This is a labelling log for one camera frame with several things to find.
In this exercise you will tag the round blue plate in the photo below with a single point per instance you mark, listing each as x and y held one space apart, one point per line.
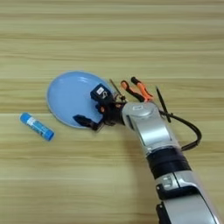
70 99

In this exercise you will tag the black box with white label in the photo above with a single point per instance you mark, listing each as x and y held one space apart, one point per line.
101 94

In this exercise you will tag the orange black pliers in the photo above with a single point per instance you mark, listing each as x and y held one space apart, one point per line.
144 90

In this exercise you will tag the blue glue stick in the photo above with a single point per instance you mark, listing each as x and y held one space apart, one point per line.
37 127

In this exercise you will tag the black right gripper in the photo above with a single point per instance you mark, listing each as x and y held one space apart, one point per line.
112 113

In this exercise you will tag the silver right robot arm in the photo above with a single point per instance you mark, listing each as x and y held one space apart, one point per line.
151 128

